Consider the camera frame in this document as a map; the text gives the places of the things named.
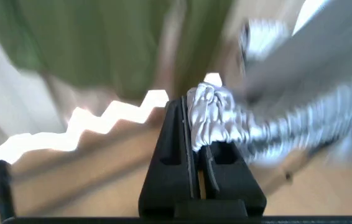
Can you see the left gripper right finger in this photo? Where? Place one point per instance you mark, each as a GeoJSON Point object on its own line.
{"type": "Point", "coordinates": [235, 193]}

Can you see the pale grey garment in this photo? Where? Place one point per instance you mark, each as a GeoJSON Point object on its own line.
{"type": "Point", "coordinates": [213, 118]}

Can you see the beige curtain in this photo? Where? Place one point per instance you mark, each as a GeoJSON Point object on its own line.
{"type": "Point", "coordinates": [8, 99]}

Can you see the green long-sleeved shirt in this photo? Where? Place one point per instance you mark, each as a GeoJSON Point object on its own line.
{"type": "Point", "coordinates": [101, 40]}

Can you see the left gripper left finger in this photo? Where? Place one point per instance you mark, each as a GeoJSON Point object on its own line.
{"type": "Point", "coordinates": [169, 186]}

